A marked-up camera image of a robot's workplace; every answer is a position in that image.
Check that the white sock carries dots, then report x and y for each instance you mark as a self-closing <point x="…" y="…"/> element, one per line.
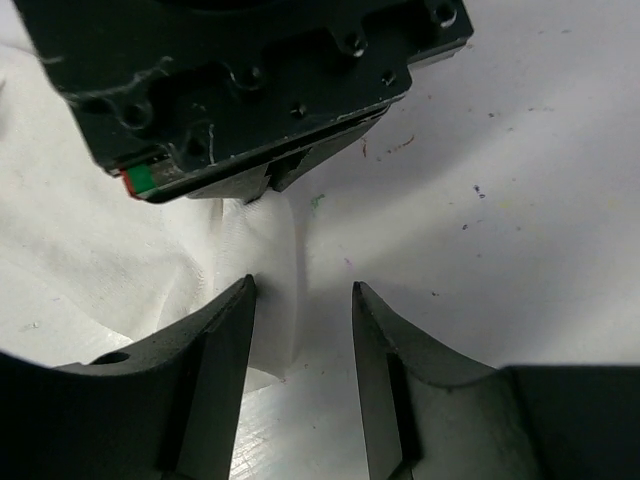
<point x="86" y="270"/>

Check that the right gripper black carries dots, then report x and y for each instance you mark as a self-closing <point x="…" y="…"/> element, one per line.
<point x="212" y="99"/>

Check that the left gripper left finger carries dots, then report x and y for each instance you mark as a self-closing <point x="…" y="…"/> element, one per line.
<point x="165" y="407"/>

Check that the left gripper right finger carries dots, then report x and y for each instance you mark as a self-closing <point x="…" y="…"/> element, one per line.
<point x="430" y="412"/>

